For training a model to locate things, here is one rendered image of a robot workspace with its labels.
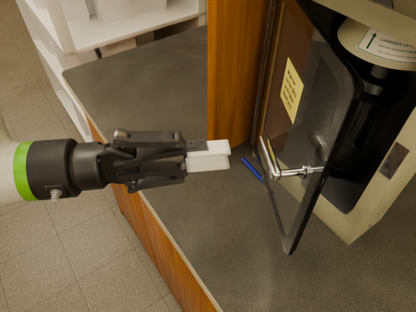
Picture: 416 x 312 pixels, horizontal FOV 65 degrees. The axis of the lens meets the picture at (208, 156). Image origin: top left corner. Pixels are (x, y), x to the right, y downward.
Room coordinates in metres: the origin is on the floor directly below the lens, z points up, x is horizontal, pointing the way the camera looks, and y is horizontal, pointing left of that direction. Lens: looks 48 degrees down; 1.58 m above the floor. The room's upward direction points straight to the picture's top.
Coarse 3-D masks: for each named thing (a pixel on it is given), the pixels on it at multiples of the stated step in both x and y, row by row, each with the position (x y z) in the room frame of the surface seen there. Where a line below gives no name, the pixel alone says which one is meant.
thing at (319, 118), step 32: (288, 0) 0.50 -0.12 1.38; (288, 32) 0.48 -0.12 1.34; (320, 32) 0.38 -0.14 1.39; (320, 64) 0.35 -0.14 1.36; (320, 96) 0.33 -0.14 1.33; (352, 96) 0.27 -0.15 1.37; (288, 128) 0.40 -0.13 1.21; (320, 128) 0.31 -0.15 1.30; (256, 160) 0.52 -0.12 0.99; (288, 160) 0.37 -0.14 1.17; (320, 160) 0.28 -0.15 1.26; (288, 192) 0.34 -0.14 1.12; (288, 224) 0.30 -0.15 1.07
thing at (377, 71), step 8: (368, 64) 0.52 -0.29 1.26; (360, 72) 0.50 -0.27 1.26; (368, 72) 0.50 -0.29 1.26; (376, 72) 0.48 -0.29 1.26; (384, 72) 0.48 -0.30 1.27; (392, 72) 0.50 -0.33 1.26; (368, 80) 0.47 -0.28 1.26; (376, 80) 0.47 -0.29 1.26; (384, 80) 0.47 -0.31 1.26; (392, 80) 0.47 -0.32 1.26; (400, 80) 0.47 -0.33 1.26; (368, 88) 0.46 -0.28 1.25; (376, 88) 0.46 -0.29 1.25; (384, 88) 0.45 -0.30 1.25; (392, 88) 0.45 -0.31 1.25; (400, 88) 0.46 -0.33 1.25
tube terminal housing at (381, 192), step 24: (312, 0) 0.52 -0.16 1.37; (336, 0) 0.49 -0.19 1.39; (360, 0) 0.46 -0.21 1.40; (384, 24) 0.42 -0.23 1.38; (408, 24) 0.39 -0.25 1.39; (408, 120) 0.35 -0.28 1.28; (408, 144) 0.33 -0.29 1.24; (408, 168) 0.35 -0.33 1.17; (384, 192) 0.32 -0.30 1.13; (336, 216) 0.36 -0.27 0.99; (360, 216) 0.33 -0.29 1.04
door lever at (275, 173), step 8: (264, 136) 0.38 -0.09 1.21; (264, 144) 0.36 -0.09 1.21; (264, 152) 0.35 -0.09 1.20; (272, 152) 0.35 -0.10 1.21; (272, 160) 0.33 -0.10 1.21; (272, 168) 0.31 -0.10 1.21; (296, 168) 0.32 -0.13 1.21; (304, 168) 0.31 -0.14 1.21; (272, 176) 0.30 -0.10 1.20; (280, 176) 0.30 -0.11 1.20; (288, 176) 0.31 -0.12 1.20; (304, 176) 0.30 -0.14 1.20
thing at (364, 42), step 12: (348, 24) 0.50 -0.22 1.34; (360, 24) 0.48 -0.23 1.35; (348, 36) 0.48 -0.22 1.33; (360, 36) 0.46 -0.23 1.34; (372, 36) 0.45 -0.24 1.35; (384, 36) 0.44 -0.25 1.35; (348, 48) 0.47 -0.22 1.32; (360, 48) 0.45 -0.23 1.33; (372, 48) 0.44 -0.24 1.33; (384, 48) 0.43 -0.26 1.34; (396, 48) 0.42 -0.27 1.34; (408, 48) 0.42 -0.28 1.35; (372, 60) 0.43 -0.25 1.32; (384, 60) 0.42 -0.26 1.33; (396, 60) 0.42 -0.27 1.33; (408, 60) 0.41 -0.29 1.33
